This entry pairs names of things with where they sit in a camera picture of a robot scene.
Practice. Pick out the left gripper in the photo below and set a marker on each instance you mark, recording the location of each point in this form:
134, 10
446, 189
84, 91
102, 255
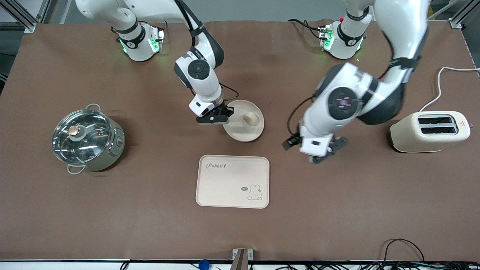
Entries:
339, 142

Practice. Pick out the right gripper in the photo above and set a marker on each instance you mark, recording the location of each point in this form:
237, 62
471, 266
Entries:
226, 110

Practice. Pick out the round cream plate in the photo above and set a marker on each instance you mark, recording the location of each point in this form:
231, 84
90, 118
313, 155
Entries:
240, 131

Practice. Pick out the small cream bun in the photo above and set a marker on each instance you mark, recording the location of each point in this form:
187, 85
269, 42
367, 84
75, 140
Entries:
251, 119

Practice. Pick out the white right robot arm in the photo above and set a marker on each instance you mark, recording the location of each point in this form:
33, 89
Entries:
198, 69

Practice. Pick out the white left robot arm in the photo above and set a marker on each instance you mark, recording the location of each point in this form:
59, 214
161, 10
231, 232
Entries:
343, 103

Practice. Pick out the cream rabbit print tray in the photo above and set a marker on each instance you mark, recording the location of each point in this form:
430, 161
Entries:
225, 183

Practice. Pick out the cream two-slot toaster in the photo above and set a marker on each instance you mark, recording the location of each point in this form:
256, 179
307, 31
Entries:
412, 137

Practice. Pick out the brown table cover cloth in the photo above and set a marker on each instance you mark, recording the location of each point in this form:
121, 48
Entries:
150, 225

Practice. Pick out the glass pot lid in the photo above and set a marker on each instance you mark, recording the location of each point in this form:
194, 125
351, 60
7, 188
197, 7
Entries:
90, 142

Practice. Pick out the blue round knob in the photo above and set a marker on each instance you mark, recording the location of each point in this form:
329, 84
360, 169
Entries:
203, 265

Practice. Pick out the metal table edge bracket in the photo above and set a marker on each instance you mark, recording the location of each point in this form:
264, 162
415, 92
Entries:
242, 260

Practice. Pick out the aluminium frame post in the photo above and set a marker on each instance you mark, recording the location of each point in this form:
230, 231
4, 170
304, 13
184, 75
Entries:
22, 18
458, 18

